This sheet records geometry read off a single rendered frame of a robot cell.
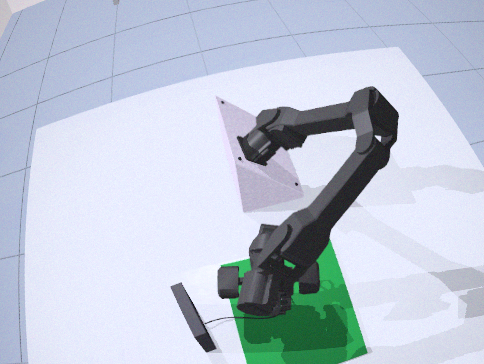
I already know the dark grey square fan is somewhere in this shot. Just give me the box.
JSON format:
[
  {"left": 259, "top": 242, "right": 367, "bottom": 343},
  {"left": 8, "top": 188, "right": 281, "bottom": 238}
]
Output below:
[{"left": 170, "top": 282, "right": 217, "bottom": 353}]

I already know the green circuit board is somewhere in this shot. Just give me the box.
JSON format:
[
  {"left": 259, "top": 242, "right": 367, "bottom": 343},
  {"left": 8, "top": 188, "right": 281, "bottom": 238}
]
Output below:
[{"left": 229, "top": 238, "right": 368, "bottom": 364}]

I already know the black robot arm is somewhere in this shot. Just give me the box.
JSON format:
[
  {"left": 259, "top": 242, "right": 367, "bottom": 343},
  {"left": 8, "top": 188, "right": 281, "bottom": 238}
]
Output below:
[{"left": 236, "top": 86, "right": 399, "bottom": 316}]

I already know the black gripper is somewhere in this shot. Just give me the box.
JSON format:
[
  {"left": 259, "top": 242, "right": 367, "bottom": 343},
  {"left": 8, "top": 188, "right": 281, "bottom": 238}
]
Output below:
[{"left": 217, "top": 261, "right": 320, "bottom": 299}]

